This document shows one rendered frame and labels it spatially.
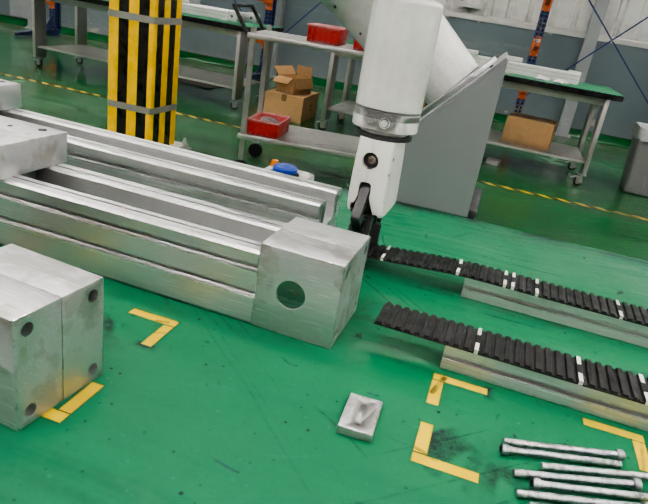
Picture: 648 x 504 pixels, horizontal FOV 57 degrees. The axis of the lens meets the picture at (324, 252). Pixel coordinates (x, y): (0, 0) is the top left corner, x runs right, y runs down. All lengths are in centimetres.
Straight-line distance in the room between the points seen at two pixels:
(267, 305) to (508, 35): 776
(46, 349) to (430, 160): 80
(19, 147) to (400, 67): 45
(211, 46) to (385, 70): 863
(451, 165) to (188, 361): 69
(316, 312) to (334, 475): 19
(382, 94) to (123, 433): 47
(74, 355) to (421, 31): 50
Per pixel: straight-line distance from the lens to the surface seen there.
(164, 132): 420
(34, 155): 81
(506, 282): 80
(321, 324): 62
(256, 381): 57
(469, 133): 111
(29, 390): 51
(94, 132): 102
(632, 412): 67
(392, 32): 74
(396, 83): 74
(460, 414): 58
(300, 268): 60
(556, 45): 829
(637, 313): 84
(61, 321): 50
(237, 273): 63
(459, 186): 113
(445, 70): 120
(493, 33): 829
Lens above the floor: 111
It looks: 22 degrees down
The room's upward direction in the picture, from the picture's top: 10 degrees clockwise
